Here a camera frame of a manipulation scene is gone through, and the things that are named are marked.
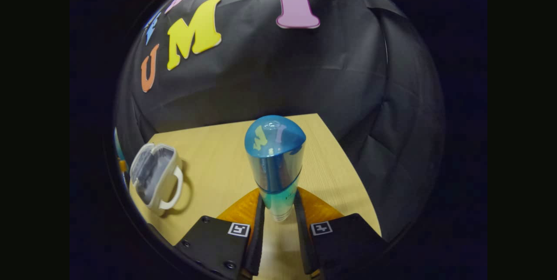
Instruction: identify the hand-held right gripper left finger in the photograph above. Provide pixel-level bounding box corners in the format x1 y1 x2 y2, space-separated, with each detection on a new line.
174 188 266 280

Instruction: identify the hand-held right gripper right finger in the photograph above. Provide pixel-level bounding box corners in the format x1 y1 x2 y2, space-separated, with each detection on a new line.
294 187 388 280

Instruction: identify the blue capped bottle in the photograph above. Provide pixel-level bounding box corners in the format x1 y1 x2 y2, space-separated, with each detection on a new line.
244 115 306 222

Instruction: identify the white grey suitcase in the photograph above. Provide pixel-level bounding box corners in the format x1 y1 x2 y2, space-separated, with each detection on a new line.
129 143 185 217

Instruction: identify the black backdrop cloth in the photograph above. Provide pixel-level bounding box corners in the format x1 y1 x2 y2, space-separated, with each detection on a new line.
114 0 446 243

